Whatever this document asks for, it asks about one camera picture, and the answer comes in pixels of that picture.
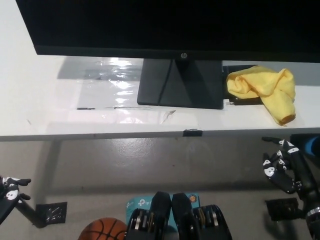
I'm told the black HP monitor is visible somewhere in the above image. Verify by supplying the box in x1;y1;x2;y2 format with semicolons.
15;0;320;110

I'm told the yellow microfiber cloth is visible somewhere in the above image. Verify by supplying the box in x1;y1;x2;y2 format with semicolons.
226;65;297;126

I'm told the black plastic tray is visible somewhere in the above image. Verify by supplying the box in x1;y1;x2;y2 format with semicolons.
221;64;266;106

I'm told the orange basketball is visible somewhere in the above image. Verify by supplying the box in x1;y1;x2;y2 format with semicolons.
79;217;128;240

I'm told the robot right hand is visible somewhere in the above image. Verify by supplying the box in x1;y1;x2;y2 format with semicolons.
261;136;318;213

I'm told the black tape floor mark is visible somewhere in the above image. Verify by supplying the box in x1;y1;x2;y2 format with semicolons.
34;201;68;225
265;197;305;222

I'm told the teal tp-link box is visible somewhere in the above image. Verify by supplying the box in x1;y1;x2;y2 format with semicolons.
124;191;201;240

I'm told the short black tape piece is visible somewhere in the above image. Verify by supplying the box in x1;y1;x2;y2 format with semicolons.
183;128;203;138

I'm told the blue round object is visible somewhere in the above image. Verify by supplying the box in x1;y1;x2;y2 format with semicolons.
306;136;320;156

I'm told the clear plastic film sheet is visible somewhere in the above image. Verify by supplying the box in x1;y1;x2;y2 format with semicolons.
56;56;201;126

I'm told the black metal desk leg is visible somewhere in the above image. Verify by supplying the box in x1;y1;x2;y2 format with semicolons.
11;197;48;229

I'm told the black flat case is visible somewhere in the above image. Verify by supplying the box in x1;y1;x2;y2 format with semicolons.
289;133;320;161

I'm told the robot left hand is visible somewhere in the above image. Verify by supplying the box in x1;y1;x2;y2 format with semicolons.
0;176;32;221

